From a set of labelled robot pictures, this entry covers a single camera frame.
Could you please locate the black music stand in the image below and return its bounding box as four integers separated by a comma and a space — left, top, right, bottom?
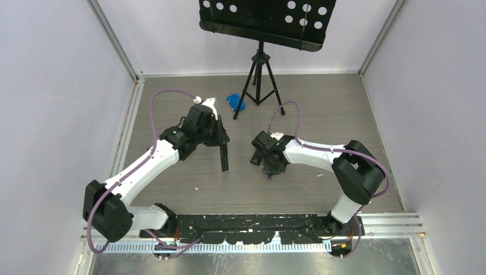
198, 0, 336, 115

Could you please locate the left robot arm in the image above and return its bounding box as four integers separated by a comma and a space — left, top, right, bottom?
83, 97, 230, 242

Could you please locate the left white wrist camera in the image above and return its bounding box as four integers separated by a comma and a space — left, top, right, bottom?
201, 97, 219, 120

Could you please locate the blue toy car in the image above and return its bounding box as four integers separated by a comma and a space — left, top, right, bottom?
226, 93, 246, 112

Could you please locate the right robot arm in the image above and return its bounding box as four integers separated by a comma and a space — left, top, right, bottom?
250, 131, 387, 235

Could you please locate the black remote with buttons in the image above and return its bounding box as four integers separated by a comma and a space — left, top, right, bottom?
250, 149, 265, 166

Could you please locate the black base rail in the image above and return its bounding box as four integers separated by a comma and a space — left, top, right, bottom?
153, 214, 365, 245

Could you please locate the plain black remote control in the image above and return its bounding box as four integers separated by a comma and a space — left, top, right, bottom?
219, 142, 229, 172

